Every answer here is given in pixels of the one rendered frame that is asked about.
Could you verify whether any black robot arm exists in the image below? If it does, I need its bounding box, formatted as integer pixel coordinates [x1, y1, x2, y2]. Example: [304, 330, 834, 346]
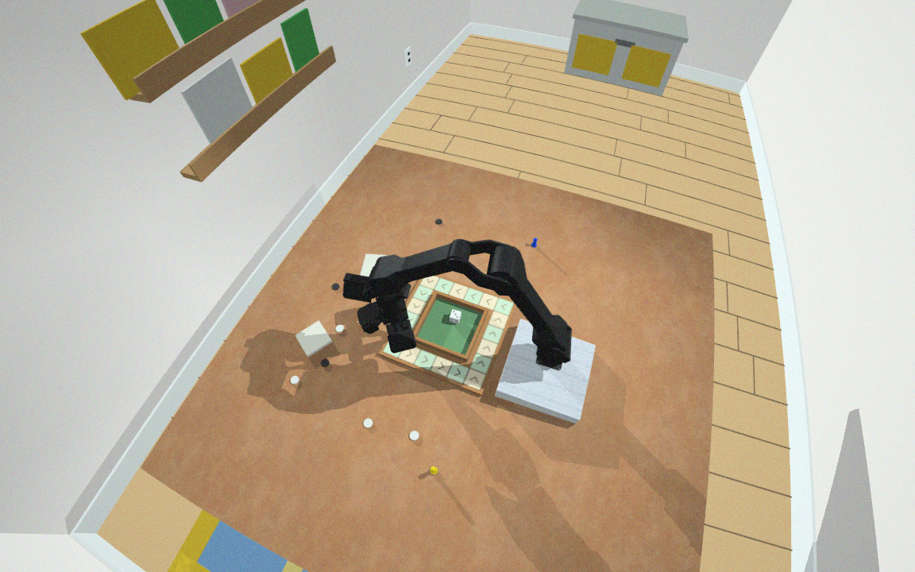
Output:
[342, 238, 572, 370]

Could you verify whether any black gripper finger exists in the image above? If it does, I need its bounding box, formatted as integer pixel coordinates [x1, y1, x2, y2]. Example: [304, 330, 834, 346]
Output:
[386, 319, 411, 334]

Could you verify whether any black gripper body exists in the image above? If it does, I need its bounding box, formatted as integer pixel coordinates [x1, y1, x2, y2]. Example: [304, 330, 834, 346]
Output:
[380, 301, 416, 354]

